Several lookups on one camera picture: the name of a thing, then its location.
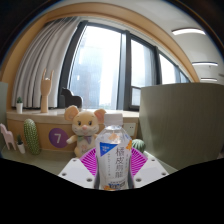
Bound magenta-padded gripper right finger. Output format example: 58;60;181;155
128;147;170;190

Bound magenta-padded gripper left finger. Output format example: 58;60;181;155
58;148;99;190

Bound clear white-capped drink bottle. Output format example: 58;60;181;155
95;113;133;192

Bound round purple sign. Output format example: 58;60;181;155
48;127;70;149

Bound plush mouse toy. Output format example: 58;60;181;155
63;105;107;159

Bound tall green ceramic cactus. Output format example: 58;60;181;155
23;118;42;156

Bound small cactus in white pot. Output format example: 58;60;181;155
15;134;26;155

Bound dark horse figurine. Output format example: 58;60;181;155
59;87;84;109

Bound pink horse figurine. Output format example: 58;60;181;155
0;123;17;151

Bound green plant in white pot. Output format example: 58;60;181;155
15;96;24;115

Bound wooden hand model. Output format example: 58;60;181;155
40;68;55;114

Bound grey curtain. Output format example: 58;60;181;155
11;16;81;109

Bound ceiling lights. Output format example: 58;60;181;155
171;27;219;83

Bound white wall outlet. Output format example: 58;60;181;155
123;122;137;137

